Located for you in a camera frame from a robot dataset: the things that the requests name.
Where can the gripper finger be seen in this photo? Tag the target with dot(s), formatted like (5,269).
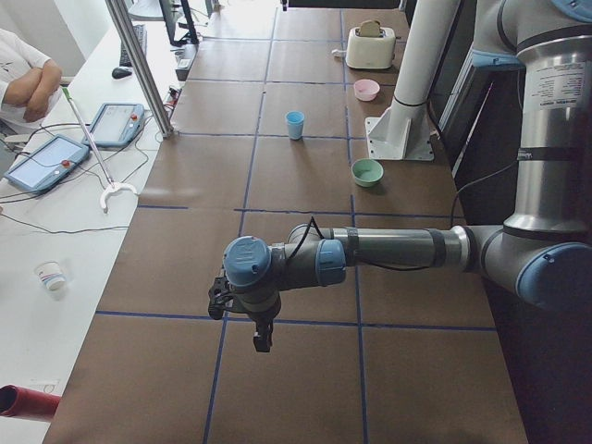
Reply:
(266,337)
(257,342)

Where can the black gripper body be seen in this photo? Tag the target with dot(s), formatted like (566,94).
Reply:
(262,320)

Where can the blue cup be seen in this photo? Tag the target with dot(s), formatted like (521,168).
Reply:
(295,131)
(295,117)

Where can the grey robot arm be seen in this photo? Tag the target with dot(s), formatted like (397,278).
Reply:
(538,252)

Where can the green bowl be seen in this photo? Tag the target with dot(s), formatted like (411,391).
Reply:
(367,172)

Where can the reacher grabber stick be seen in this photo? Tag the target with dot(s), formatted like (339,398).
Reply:
(112,187)

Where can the paper cup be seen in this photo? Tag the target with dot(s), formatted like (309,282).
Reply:
(51,275)

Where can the far teach pendant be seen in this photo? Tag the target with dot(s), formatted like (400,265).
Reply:
(116,124)

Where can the teach pendant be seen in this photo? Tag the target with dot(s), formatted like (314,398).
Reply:
(42,169)
(116,124)

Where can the pink bowl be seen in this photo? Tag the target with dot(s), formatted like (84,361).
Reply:
(366,90)

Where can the red tube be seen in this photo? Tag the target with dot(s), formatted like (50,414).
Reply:
(28,404)

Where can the near teach pendant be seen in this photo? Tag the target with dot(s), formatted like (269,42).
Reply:
(42,169)

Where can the cream toaster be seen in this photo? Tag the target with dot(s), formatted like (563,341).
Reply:
(370,52)

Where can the black computer mouse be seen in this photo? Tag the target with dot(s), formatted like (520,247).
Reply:
(121,73)

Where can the toast slice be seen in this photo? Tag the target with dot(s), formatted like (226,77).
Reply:
(370,29)

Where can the black monitor stand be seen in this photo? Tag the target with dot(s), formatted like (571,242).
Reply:
(179,22)

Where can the person in white shirt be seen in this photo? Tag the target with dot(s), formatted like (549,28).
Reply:
(30,84)

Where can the aluminium frame post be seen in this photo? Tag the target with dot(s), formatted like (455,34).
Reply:
(119,15)

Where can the white pole base plate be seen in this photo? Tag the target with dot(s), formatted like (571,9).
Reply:
(401,133)

